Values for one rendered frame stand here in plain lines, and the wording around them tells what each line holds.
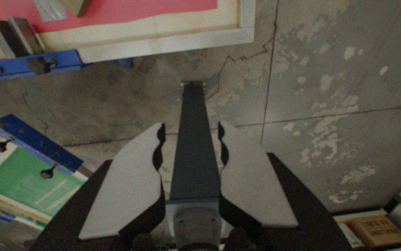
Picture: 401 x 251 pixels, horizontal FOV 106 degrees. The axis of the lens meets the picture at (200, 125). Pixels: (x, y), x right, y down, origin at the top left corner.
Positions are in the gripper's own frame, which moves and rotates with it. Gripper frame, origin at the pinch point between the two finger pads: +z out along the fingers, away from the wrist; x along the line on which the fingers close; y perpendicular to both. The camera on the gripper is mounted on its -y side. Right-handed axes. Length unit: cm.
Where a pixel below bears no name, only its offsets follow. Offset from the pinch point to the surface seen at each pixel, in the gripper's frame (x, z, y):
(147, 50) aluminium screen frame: -12.0, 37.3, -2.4
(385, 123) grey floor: 232, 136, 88
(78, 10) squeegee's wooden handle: -27.3, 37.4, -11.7
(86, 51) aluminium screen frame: -28.7, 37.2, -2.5
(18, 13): -45, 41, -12
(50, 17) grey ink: -37, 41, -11
